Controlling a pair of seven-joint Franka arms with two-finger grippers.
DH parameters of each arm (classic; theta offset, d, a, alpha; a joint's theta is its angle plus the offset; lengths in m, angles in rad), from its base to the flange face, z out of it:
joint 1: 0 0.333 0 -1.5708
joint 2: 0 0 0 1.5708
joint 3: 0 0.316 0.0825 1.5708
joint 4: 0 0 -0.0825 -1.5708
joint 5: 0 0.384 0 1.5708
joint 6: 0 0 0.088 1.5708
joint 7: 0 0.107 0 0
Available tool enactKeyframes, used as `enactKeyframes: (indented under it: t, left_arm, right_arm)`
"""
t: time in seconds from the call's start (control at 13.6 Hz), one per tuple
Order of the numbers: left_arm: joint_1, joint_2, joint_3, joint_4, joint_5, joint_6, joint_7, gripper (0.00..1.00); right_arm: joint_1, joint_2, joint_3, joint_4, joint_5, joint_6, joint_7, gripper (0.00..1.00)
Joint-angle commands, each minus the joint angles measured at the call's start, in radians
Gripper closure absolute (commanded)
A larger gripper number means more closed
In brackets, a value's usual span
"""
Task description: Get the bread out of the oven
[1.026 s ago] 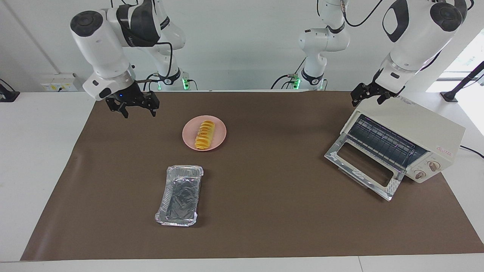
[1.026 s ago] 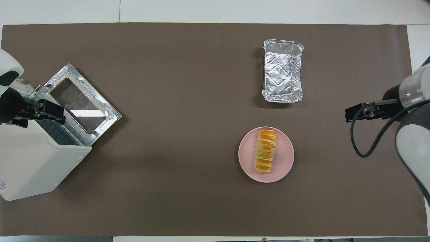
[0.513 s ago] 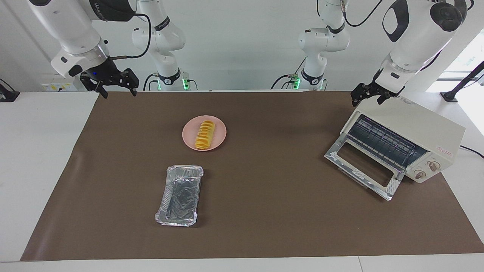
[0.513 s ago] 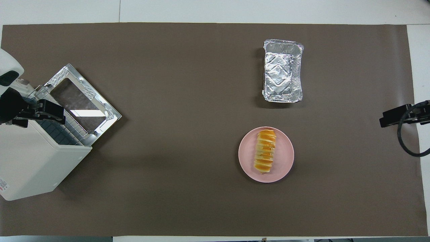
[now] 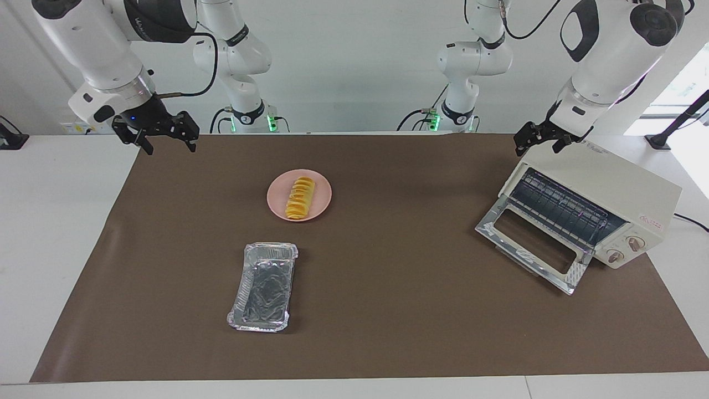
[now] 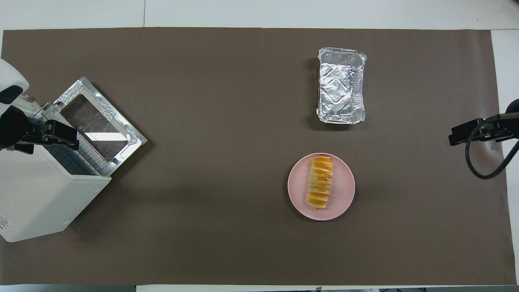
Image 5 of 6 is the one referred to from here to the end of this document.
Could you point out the white wall power outlet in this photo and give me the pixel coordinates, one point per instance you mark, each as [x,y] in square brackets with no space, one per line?
[71,128]

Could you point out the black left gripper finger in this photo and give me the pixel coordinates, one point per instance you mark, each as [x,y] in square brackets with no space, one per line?
[520,148]
[557,146]

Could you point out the black desk stand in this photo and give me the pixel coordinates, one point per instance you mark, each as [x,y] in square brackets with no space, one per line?
[678,121]

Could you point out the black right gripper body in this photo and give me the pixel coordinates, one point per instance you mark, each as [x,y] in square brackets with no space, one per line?
[155,123]

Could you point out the cream oven knob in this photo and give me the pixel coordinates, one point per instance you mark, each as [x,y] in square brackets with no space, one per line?
[615,256]
[635,243]

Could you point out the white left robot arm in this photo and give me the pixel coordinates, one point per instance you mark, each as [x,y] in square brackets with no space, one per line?
[604,55]

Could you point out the glass oven door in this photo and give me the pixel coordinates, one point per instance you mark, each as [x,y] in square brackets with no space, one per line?
[532,263]

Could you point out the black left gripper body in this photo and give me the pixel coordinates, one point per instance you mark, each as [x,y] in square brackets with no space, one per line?
[554,132]

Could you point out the bright window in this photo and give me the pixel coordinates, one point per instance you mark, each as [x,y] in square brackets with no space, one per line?
[681,72]

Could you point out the pink round plate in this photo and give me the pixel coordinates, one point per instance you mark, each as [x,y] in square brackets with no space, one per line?
[277,197]

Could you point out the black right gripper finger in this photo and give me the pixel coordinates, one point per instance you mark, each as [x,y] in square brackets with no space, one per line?
[192,144]
[147,145]

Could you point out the black table clamp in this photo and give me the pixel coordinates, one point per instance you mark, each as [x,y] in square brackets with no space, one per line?
[12,138]

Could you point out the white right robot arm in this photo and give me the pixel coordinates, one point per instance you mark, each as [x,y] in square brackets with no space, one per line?
[94,44]

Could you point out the cream toaster oven body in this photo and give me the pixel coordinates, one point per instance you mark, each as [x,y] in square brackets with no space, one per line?
[620,183]

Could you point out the golden ridged bread loaf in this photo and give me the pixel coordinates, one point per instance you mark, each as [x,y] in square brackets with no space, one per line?
[300,198]

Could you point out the brown table mat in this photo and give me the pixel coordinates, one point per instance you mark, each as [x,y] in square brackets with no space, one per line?
[421,321]

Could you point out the aluminium foil baking tray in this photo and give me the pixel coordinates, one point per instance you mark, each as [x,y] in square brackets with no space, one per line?
[263,288]

